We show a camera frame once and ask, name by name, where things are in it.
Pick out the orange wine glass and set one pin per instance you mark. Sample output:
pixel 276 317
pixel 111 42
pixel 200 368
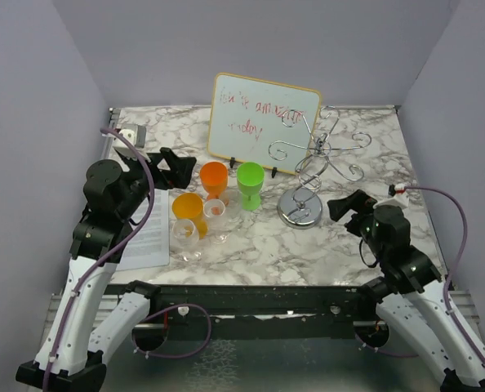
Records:
pixel 214 178

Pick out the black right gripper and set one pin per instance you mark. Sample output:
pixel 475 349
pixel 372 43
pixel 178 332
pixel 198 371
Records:
pixel 359 201

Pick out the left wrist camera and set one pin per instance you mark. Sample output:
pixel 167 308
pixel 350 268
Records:
pixel 135 135

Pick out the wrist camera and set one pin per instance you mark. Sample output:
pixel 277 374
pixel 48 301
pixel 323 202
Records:
pixel 135 135
pixel 396 197

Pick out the clear wine glass back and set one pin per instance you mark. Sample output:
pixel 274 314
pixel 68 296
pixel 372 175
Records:
pixel 233 209

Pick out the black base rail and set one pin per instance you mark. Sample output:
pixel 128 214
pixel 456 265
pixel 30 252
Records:
pixel 256 312

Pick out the green wine glass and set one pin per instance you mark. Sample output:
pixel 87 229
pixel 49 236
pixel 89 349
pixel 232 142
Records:
pixel 250 178

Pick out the chrome wine glass rack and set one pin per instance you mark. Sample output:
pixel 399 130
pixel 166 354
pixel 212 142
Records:
pixel 301 207

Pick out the clear wine glass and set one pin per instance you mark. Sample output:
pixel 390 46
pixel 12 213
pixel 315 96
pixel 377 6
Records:
pixel 185 238
pixel 217 220
pixel 233 209

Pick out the yellow framed whiteboard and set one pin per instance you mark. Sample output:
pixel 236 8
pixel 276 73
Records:
pixel 254 120

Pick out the clear wine glass front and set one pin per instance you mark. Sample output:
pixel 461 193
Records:
pixel 185 238

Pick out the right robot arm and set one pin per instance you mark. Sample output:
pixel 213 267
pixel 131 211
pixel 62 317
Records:
pixel 411 296

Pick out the printed paper sheet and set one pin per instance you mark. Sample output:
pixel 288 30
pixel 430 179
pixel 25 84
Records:
pixel 150 247

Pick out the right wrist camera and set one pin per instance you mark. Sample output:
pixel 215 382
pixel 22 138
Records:
pixel 396 197

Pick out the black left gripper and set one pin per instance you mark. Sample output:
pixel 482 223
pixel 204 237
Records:
pixel 180 172

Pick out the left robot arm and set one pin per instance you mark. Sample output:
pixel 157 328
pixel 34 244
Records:
pixel 76 352

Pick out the yellow-orange wine glass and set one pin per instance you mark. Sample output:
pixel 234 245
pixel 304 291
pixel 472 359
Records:
pixel 190 206

